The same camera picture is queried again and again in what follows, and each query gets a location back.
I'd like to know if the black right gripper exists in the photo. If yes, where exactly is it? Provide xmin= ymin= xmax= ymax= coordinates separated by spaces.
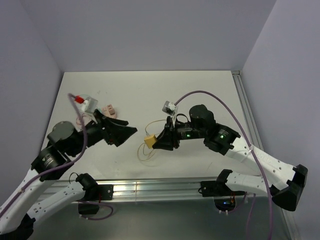
xmin=152 ymin=115 xmax=206 ymax=151

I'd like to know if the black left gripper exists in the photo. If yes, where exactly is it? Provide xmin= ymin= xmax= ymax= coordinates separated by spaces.
xmin=68 ymin=109 xmax=138 ymax=157

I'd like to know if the yellow plug adapter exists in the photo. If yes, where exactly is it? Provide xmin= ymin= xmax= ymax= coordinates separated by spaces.
xmin=144 ymin=134 xmax=157 ymax=149

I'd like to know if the yellow charging cable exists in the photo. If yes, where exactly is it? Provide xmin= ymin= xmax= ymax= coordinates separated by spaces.
xmin=137 ymin=119 xmax=167 ymax=162

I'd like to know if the pink plug adapter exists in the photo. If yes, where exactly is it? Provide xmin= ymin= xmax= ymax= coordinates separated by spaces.
xmin=106 ymin=104 xmax=116 ymax=116

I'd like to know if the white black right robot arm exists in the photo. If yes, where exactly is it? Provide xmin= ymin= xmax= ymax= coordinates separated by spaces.
xmin=152 ymin=101 xmax=308 ymax=212

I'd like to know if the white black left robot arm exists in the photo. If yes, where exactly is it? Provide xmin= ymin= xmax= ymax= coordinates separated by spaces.
xmin=0 ymin=110 xmax=138 ymax=240

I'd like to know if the pink round power strip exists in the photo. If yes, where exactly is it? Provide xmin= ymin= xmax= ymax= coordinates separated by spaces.
xmin=100 ymin=107 xmax=117 ymax=119

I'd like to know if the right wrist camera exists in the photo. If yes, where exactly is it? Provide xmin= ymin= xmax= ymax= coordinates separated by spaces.
xmin=162 ymin=101 xmax=178 ymax=125

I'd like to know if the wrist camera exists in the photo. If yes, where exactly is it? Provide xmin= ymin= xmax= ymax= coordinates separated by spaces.
xmin=74 ymin=95 xmax=98 ymax=114
xmin=162 ymin=101 xmax=178 ymax=125

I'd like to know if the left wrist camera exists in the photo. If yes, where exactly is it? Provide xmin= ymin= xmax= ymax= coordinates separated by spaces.
xmin=74 ymin=95 xmax=98 ymax=114

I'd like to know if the pink power strip cord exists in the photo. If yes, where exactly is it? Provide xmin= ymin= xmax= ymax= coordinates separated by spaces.
xmin=75 ymin=112 xmax=94 ymax=131

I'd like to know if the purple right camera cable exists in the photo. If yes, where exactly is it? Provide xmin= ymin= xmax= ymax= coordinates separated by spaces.
xmin=174 ymin=90 xmax=273 ymax=240

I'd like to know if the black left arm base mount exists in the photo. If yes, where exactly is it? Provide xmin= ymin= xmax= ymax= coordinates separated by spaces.
xmin=77 ymin=184 xmax=114 ymax=217

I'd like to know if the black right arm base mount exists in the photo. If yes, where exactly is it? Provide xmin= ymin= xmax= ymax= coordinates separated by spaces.
xmin=198 ymin=180 xmax=247 ymax=215

